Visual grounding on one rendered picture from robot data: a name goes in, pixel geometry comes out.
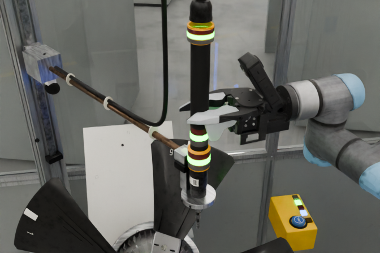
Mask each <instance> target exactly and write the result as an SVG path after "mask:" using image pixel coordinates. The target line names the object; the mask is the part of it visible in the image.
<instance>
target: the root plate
mask: <svg viewBox="0 0 380 253"><path fill-rule="evenodd" d="M154 243H155V244H158V245H159V246H156V245H154ZM162 245H166V246H167V249H166V251H164V250H162V249H161V246H162ZM180 245H181V239H178V238H175V237H172V236H169V235H166V234H163V233H160V232H157V231H156V232H155V235H154V239H153V244H152V249H151V252H150V253H179V250H180ZM170 250H175V252H172V251H170Z"/></svg>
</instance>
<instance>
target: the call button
mask: <svg viewBox="0 0 380 253"><path fill-rule="evenodd" d="M292 223H293V224H294V226H298V227H302V226H304V225H305V219H304V218H303V217H302V216H294V217H292Z"/></svg>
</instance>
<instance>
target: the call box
mask: <svg viewBox="0 0 380 253"><path fill-rule="evenodd" d="M294 195H297V196H298V197H299V199H297V200H300V201H301V204H300V205H303V206H304V210H306V212H307V215H304V216H302V215H301V213H300V211H302V210H299V209H298V207H297V206H298V205H296V203H295V200H294V199H293V197H292V196H293V195H284V196H278V197H271V198H270V206H269V215H268V217H269V219H270V222H271V224H272V226H273V229H274V231H275V233H276V235H277V238H279V237H282V238H284V239H286V240H287V242H288V243H289V245H290V246H291V248H292V250H293V251H299V250H307V249H313V248H314V243H315V240H316V234H317V227H316V225H315V223H314V221H313V219H312V218H311V219H312V221H313V222H312V223H307V221H306V219H305V218H309V217H311V216H310V214H309V212H308V210H307V208H306V207H305V205H304V203H303V201H302V200H301V198H300V196H299V195H298V194H294ZM294 216H302V217H303V218H304V219H305V225H304V226H302V227H298V226H294V224H293V223H292V217H294Z"/></svg>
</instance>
